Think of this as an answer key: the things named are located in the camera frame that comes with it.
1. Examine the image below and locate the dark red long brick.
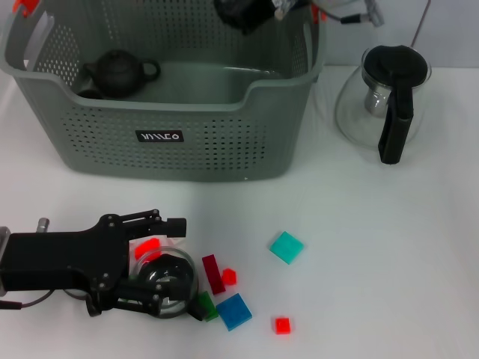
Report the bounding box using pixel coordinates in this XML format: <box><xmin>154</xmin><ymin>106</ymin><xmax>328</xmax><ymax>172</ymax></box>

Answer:
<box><xmin>202</xmin><ymin>254</ymin><xmax>227</xmax><ymax>295</ymax></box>

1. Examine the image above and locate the red building brick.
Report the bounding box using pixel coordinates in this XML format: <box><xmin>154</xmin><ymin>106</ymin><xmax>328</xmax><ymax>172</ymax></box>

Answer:
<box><xmin>133</xmin><ymin>236</ymin><xmax>162</xmax><ymax>259</ymax></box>

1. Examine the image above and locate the green building brick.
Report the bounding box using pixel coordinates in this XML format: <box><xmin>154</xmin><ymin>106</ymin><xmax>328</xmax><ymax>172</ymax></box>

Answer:
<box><xmin>196</xmin><ymin>291</ymin><xmax>220</xmax><ymax>322</ymax></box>

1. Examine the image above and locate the dark clay teapot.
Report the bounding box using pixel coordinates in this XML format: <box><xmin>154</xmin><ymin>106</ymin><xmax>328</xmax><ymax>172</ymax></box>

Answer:
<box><xmin>80</xmin><ymin>49</ymin><xmax>162</xmax><ymax>100</ymax></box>

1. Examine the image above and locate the glass teapot with black handle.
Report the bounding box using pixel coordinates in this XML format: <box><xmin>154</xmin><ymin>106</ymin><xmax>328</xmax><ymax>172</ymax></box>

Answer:
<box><xmin>334</xmin><ymin>43</ymin><xmax>433</xmax><ymax>165</ymax></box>

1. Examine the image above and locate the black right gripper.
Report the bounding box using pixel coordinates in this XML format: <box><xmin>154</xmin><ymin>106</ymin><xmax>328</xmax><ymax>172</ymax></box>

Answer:
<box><xmin>213</xmin><ymin>0</ymin><xmax>299</xmax><ymax>37</ymax></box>

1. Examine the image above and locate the grey perforated storage bin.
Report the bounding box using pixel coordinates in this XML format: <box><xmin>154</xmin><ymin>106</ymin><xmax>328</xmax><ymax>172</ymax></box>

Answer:
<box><xmin>0</xmin><ymin>0</ymin><xmax>329</xmax><ymax>183</ymax></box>

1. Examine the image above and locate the arm gripper cable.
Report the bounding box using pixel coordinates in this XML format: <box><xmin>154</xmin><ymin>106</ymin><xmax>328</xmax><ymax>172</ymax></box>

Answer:
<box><xmin>321</xmin><ymin>0</ymin><xmax>386</xmax><ymax>27</ymax></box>
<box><xmin>0</xmin><ymin>289</ymin><xmax>52</xmax><ymax>310</ymax></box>

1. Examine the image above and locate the teal square building brick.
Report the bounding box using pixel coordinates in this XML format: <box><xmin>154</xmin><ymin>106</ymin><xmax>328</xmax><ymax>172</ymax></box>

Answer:
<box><xmin>268</xmin><ymin>230</ymin><xmax>305</xmax><ymax>266</ymax></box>

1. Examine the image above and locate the blue square building brick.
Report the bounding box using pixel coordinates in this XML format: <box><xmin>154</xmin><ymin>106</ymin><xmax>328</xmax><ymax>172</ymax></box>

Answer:
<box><xmin>216</xmin><ymin>292</ymin><xmax>252</xmax><ymax>332</ymax></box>

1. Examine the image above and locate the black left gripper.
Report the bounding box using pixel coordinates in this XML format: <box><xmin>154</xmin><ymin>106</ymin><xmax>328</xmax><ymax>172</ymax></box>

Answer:
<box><xmin>0</xmin><ymin>213</ymin><xmax>173</xmax><ymax>319</ymax></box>

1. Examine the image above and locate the right arm gripper cable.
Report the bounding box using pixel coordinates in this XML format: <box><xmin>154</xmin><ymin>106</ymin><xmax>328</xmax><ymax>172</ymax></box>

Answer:
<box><xmin>321</xmin><ymin>0</ymin><xmax>386</xmax><ymax>27</ymax></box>

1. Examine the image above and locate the glass teacup with black base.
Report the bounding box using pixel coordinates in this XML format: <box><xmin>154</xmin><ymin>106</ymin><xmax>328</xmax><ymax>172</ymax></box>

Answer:
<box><xmin>129</xmin><ymin>246</ymin><xmax>210</xmax><ymax>322</ymax></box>
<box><xmin>61</xmin><ymin>286</ymin><xmax>104</xmax><ymax>318</ymax></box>

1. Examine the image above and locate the left arm gripper cable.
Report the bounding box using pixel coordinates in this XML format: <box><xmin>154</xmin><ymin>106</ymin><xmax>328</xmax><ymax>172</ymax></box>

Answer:
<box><xmin>0</xmin><ymin>289</ymin><xmax>52</xmax><ymax>310</ymax></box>

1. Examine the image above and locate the thin grey background cable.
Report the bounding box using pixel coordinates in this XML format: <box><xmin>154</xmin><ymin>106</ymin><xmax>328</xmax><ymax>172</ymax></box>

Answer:
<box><xmin>409</xmin><ymin>0</ymin><xmax>431</xmax><ymax>48</ymax></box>

